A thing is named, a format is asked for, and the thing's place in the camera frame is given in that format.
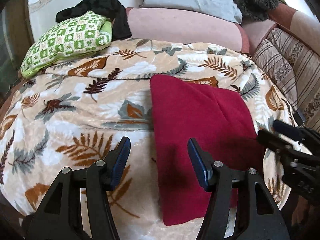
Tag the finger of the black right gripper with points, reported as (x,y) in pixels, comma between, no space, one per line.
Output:
(274,143)
(287,130)

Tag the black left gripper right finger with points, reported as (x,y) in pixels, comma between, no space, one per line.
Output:
(257,214)

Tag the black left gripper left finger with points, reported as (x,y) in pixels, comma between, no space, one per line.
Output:
(59,213)

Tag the dark red garment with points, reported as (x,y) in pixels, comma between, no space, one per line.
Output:
(222,125)

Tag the black clothing pile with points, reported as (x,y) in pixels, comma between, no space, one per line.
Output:
(111,9)

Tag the beige leaf print blanket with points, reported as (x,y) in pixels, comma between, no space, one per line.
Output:
(73,113)

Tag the pink patchwork side cushion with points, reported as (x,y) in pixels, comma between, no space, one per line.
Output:
(292,21)

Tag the dark furry cushion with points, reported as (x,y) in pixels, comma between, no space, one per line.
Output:
(256,10)

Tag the pink bolster cushion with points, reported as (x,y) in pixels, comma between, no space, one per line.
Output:
(182,26)

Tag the wooden glass door cabinet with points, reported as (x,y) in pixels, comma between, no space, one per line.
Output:
(16,38)

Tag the green white patterned pillow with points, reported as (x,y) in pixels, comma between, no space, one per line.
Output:
(68,39)

